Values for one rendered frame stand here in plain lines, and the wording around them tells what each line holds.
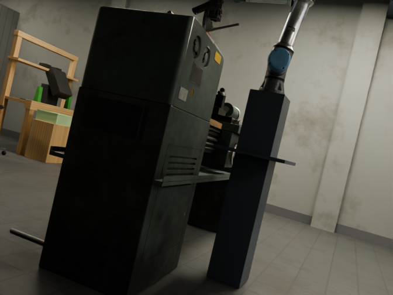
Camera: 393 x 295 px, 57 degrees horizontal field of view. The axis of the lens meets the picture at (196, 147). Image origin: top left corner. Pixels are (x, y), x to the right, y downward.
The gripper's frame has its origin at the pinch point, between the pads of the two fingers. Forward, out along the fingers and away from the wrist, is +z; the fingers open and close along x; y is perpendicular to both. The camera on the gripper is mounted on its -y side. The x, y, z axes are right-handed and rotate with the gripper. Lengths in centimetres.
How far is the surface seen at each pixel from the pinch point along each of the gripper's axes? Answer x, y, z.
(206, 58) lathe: -22.6, 13.8, 19.6
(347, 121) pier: 311, 98, -9
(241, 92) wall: 335, -54, -26
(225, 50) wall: 338, -94, -86
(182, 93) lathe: -43, 14, 42
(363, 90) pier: 311, 108, -51
